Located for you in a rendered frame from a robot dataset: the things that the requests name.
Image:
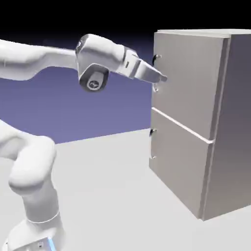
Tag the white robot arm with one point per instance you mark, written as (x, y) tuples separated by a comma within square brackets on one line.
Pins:
[(94, 53)]

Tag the short grey cabinet door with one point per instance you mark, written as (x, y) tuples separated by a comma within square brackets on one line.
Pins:
[(178, 162)]

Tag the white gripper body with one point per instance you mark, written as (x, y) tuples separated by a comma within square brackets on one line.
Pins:
[(147, 72)]

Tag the grey cabinet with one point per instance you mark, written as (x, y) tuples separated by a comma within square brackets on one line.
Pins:
[(235, 117)]

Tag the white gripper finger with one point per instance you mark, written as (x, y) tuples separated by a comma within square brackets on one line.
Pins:
[(164, 78)]

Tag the tall grey cabinet door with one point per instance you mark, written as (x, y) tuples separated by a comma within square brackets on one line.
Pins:
[(188, 78)]

